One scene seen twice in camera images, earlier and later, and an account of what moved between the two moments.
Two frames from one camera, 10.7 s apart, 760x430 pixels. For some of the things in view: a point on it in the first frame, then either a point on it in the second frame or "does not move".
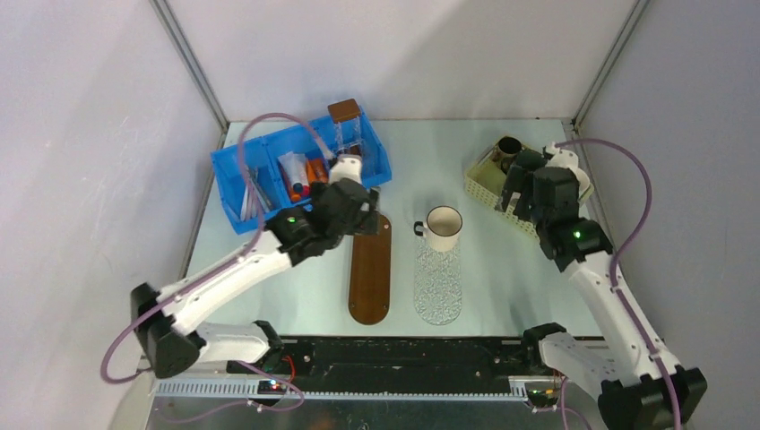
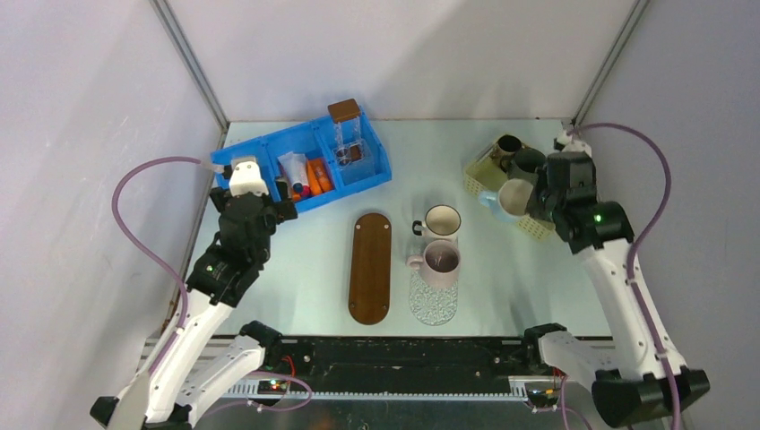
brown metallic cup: [505, 151] does not move
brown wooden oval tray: [370, 274] does not move
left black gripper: [366, 220] → [280, 210]
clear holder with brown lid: [347, 121] does not move
